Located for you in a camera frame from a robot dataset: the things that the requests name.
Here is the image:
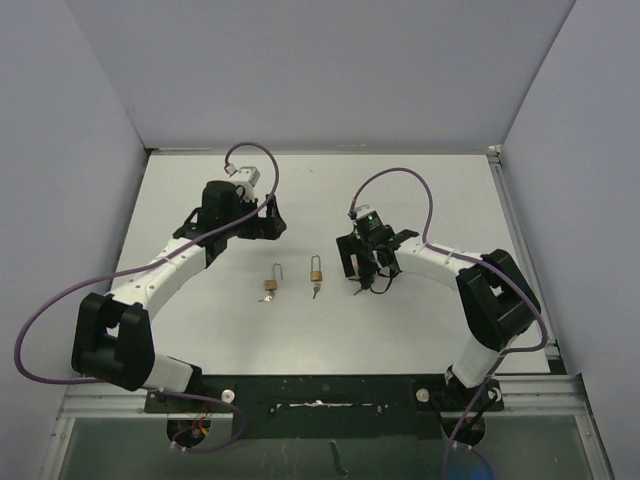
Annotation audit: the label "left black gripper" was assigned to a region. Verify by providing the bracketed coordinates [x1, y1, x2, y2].
[222, 193, 284, 240]

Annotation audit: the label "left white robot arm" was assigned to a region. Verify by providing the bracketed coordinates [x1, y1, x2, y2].
[71, 180, 287, 411]

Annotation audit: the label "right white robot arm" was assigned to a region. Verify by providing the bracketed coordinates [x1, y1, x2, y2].
[336, 220, 541, 409]

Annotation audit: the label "right brass padlock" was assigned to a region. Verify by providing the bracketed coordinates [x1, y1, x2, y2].
[310, 255, 323, 283]

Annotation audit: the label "brass padlock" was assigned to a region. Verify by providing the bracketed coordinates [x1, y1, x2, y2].
[310, 255, 323, 283]
[264, 262, 284, 294]

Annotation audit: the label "left brass padlock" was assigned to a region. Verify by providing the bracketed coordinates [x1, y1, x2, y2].
[264, 262, 284, 294]

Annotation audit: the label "silver keys of left padlock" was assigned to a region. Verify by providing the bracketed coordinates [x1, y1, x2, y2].
[259, 292, 276, 303]

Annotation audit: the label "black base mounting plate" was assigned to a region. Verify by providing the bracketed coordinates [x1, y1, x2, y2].
[144, 374, 504, 448]

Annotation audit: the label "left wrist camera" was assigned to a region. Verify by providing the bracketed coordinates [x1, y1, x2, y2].
[226, 164, 261, 195]

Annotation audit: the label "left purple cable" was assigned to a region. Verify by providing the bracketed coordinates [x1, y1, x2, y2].
[13, 142, 280, 386]

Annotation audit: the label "purple cable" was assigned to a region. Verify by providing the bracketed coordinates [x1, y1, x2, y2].
[347, 167, 547, 480]
[13, 142, 280, 386]

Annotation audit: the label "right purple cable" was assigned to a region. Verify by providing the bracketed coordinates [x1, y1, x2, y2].
[347, 167, 547, 480]

